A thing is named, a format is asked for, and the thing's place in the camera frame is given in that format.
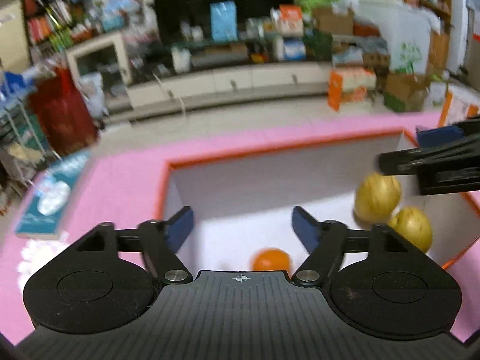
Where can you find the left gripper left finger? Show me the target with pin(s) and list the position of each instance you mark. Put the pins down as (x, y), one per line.
(161, 240)

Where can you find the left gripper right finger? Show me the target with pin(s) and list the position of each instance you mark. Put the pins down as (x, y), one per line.
(324, 243)

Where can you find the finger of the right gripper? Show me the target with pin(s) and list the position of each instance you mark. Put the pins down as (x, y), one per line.
(431, 137)
(400, 162)

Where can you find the yellow-green passion fruit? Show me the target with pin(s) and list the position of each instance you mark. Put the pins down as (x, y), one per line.
(414, 226)
(376, 197)

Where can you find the kumquat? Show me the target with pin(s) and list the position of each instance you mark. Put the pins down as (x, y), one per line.
(271, 259)

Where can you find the orange white canister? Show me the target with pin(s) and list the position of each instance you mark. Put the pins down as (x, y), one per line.
(460, 103)

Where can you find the pink flowered tablecloth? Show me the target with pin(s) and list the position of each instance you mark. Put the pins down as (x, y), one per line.
(92, 298)

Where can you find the orange cardboard box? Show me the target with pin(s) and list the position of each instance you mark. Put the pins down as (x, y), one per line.
(243, 200)

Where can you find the orange fruit carton on floor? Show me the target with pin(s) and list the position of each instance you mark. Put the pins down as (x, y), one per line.
(350, 87)

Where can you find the white fridge with green print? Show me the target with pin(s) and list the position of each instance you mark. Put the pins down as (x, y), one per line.
(406, 30)

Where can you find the teal book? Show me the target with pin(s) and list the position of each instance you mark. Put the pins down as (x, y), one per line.
(51, 196)

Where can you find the white TV cabinet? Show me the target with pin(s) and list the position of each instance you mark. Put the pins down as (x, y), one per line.
(232, 84)

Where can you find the red paper bag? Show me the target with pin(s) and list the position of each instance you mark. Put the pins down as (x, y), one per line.
(62, 113)

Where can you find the white glass door cabinet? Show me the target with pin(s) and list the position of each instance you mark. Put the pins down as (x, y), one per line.
(103, 54)

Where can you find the blue card on shelf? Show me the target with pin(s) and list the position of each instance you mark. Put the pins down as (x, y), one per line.
(224, 21)

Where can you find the metal wire cart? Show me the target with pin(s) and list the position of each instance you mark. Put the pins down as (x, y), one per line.
(25, 150)

